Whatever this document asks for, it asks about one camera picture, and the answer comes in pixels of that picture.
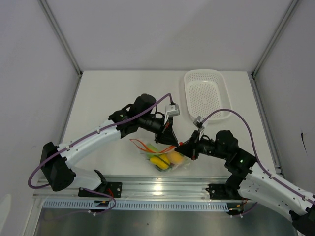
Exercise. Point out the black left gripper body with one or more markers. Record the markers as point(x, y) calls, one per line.
point(151, 124)

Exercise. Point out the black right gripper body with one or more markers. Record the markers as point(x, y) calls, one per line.
point(207, 147)

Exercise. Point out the orange fruit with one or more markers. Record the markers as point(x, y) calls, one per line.
point(175, 158)

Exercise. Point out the clear orange-zipper zip bag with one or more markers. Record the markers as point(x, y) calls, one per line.
point(164, 158)

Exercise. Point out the yellow lemon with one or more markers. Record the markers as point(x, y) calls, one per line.
point(160, 162)

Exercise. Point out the green apple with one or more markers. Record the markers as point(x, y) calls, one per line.
point(151, 155)

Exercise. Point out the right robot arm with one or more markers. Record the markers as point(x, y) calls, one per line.
point(249, 180)

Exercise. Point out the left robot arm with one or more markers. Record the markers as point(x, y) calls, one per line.
point(58, 162)

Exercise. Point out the white perforated plastic basket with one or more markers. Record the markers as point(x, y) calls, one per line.
point(206, 91)

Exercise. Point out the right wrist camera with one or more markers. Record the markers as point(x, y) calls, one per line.
point(199, 125)

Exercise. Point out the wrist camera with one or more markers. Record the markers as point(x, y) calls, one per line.
point(199, 125)
point(171, 110)

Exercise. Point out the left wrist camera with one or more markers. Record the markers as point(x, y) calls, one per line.
point(171, 110)

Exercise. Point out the aluminium mounting rail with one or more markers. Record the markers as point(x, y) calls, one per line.
point(158, 188)

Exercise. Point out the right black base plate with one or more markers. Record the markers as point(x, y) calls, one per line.
point(216, 191)

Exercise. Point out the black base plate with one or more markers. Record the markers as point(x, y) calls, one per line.
point(114, 189)
point(216, 191)

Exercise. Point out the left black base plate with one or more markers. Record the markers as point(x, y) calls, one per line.
point(114, 189)

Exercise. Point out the slotted white cable duct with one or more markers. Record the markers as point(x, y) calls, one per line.
point(137, 205)

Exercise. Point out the right aluminium frame post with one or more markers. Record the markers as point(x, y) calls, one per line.
point(279, 30)

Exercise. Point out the aluminium frame post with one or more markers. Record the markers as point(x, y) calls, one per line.
point(279, 30)
point(60, 35)

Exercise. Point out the left aluminium frame post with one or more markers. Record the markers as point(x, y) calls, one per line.
point(60, 35)

